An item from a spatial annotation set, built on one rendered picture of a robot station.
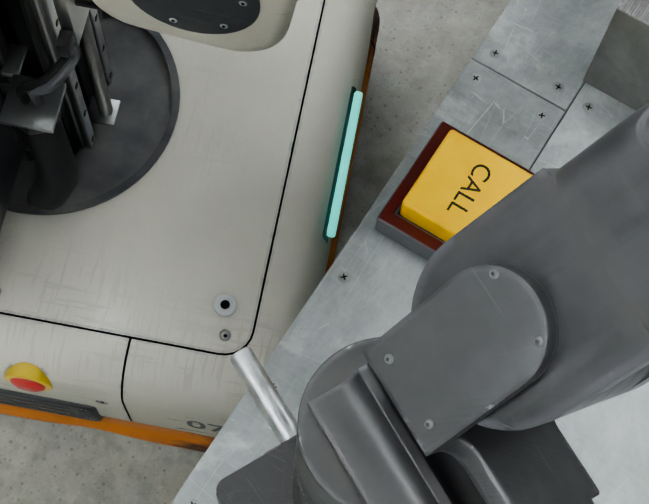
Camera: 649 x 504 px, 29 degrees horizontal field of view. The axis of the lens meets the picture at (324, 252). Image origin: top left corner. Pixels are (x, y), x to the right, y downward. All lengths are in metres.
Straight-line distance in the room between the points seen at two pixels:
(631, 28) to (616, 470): 0.26
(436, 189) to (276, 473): 0.31
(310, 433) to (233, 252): 0.95
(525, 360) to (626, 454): 0.43
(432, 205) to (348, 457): 0.39
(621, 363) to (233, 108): 1.10
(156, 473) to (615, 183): 1.27
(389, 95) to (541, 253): 1.40
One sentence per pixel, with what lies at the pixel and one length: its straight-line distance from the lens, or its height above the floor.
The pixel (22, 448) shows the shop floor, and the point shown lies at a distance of 1.59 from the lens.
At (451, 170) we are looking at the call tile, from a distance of 0.76.
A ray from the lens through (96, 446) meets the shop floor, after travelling 1.57.
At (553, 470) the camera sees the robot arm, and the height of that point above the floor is 1.15.
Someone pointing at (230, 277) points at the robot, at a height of 0.28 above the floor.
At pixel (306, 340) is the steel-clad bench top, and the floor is 0.80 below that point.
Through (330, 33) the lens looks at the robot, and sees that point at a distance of 1.45.
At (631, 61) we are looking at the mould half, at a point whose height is 0.85.
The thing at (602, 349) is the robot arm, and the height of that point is 1.21.
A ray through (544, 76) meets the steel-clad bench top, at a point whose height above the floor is 0.80.
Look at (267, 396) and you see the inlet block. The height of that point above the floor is 0.94.
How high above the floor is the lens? 1.52
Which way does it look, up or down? 69 degrees down
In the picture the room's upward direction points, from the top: 6 degrees clockwise
